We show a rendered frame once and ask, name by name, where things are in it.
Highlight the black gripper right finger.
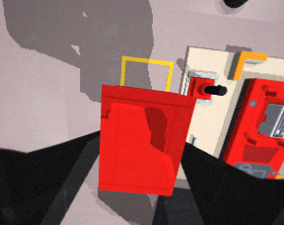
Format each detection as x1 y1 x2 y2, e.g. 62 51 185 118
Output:
180 141 284 225

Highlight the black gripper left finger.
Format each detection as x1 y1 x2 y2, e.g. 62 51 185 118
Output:
0 130 101 225

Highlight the black toy tyre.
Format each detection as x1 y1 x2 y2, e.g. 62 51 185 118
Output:
223 0 248 8

